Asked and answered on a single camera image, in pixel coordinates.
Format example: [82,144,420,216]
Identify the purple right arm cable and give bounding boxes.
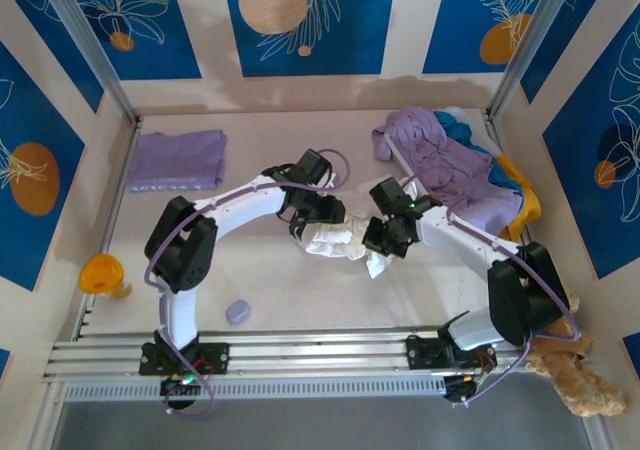
[444,204,584,406]

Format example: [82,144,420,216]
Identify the crumpled blue t-shirt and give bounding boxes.
[433,110,526,194]

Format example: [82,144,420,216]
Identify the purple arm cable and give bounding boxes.
[143,148,351,419]
[444,204,584,406]

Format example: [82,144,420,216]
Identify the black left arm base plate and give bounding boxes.
[138,342,231,376]

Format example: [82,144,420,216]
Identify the aluminium frame rail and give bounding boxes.
[42,325,531,385]

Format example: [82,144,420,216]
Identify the brown teddy bear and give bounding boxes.
[524,292,629,418]

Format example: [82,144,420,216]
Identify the white plastic bin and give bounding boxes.
[382,104,501,181]

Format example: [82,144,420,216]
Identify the grey slotted cable duct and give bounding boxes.
[62,374,451,404]

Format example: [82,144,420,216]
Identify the aluminium corner post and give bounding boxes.
[37,0,141,124]
[487,0,581,121]

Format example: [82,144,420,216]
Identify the folded purple t-shirt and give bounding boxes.
[124,129,229,194]

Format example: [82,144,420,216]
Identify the crumpled yellow t-shirt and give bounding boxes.
[499,152,544,244]

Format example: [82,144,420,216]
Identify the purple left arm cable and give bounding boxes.
[143,148,351,419]

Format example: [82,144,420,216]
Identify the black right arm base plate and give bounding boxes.
[405,336,499,374]

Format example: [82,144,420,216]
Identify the small lavender case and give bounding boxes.
[224,298,253,325]

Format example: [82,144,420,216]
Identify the white t-shirt with black print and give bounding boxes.
[298,182,419,280]

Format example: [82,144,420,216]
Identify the orange plastic cup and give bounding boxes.
[78,253,134,300]

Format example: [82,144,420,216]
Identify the black controller board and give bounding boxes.
[442,372,484,405]
[159,374,201,412]

